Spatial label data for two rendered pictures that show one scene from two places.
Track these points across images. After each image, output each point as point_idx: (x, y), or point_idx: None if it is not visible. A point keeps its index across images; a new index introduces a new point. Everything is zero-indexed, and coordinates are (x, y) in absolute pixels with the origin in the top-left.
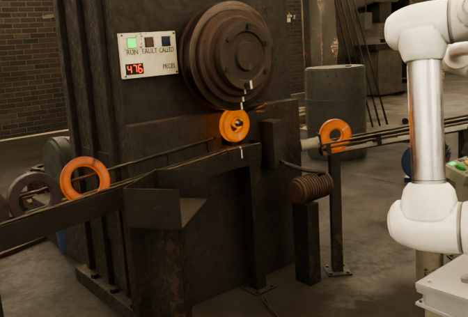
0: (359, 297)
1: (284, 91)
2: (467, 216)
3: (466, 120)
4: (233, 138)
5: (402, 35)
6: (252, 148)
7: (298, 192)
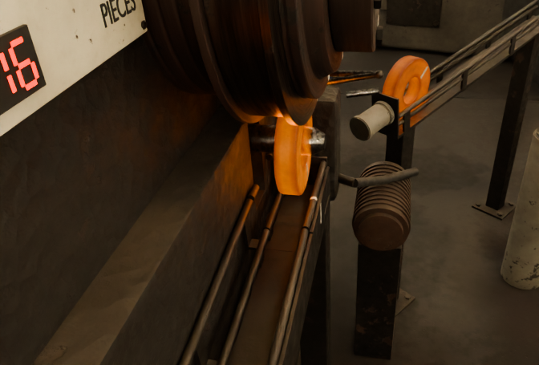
0: (477, 350)
1: None
2: None
3: (528, 14)
4: (303, 184)
5: None
6: (326, 186)
7: (393, 233)
